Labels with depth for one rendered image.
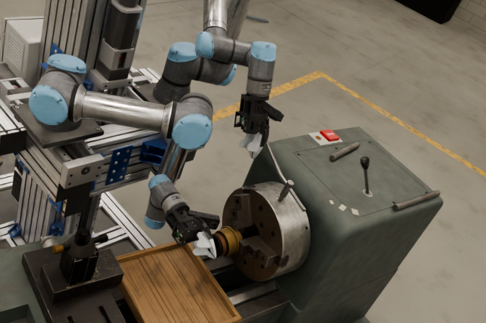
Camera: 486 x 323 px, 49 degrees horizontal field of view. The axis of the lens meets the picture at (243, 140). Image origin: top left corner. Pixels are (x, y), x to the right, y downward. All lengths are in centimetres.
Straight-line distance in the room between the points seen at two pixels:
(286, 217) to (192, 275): 40
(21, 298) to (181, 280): 50
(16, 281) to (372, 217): 111
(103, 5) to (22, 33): 43
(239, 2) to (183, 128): 59
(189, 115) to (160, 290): 58
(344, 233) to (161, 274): 61
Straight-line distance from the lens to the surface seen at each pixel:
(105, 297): 161
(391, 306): 356
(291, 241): 169
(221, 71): 205
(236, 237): 168
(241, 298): 189
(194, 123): 156
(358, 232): 174
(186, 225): 167
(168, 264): 185
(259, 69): 156
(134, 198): 339
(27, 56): 219
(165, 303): 175
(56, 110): 161
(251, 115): 159
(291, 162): 187
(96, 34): 195
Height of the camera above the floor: 224
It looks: 32 degrees down
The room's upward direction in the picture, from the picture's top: 22 degrees clockwise
